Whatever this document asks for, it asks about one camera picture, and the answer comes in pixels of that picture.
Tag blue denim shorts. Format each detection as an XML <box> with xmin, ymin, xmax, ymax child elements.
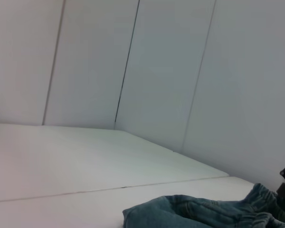
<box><xmin>122</xmin><ymin>182</ymin><xmax>285</xmax><ymax>228</ymax></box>

